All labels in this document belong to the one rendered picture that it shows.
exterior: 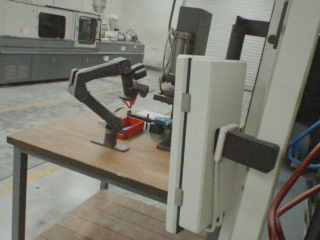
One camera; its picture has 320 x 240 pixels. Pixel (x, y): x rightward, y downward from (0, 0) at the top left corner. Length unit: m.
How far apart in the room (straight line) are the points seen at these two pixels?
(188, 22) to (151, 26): 10.45
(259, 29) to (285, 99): 0.23
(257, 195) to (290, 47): 0.29
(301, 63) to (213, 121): 0.18
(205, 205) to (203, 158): 0.11
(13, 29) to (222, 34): 6.92
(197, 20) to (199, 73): 1.25
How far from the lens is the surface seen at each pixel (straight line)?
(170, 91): 1.78
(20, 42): 6.79
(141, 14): 12.52
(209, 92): 0.59
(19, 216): 1.87
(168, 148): 1.63
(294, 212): 1.20
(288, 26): 0.60
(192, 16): 1.85
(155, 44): 12.16
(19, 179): 1.75
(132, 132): 1.78
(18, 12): 6.76
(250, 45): 10.97
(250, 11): 11.07
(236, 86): 0.69
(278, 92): 0.61
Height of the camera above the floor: 1.50
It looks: 16 degrees down
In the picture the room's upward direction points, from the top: 9 degrees clockwise
